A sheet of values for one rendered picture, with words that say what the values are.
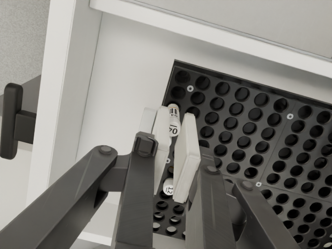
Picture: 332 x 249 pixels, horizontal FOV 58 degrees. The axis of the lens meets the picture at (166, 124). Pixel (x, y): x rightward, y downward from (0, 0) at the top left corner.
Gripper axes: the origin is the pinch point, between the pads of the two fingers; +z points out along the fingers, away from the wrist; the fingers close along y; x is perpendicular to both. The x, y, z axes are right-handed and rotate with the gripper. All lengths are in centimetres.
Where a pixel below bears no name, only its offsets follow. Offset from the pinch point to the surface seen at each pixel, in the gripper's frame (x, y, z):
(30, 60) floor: -26, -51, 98
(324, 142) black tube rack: 0.7, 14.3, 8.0
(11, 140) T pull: -6.5, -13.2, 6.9
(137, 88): -0.9, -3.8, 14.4
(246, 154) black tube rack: -2.5, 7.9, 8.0
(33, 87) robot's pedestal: -24, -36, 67
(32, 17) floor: -9, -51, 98
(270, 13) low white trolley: 10.5, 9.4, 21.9
